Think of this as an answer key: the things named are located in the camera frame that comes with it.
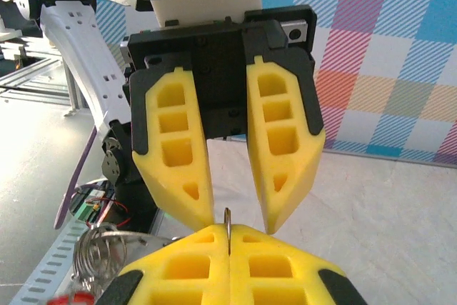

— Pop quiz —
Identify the green circuit board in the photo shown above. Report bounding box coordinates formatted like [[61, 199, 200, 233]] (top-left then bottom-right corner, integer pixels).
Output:
[[69, 182, 131, 229]]

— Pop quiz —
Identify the silver keyring bunch with keys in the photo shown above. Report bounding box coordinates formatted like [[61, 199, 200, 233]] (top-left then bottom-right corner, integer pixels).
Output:
[[71, 222, 179, 305]]

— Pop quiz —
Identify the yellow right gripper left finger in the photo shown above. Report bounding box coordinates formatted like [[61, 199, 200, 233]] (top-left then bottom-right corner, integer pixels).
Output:
[[94, 224, 229, 305]]

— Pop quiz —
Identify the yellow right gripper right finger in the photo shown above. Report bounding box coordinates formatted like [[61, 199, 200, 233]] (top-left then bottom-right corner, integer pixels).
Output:
[[230, 224, 368, 305]]

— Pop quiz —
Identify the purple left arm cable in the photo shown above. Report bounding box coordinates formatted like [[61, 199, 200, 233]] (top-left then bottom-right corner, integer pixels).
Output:
[[52, 126, 100, 231]]

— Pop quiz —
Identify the aluminium extrusion frame outside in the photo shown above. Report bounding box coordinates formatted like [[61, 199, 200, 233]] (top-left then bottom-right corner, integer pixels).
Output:
[[0, 53, 90, 116]]

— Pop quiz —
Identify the red key tag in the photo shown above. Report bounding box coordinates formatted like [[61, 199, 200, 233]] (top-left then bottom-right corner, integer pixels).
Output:
[[49, 291, 96, 305]]

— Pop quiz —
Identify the thin silver key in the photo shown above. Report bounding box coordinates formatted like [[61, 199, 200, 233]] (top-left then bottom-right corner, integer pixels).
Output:
[[223, 207, 233, 254]]

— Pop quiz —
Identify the slotted grey cable duct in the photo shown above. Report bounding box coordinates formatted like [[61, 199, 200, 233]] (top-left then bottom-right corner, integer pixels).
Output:
[[14, 217, 97, 305]]

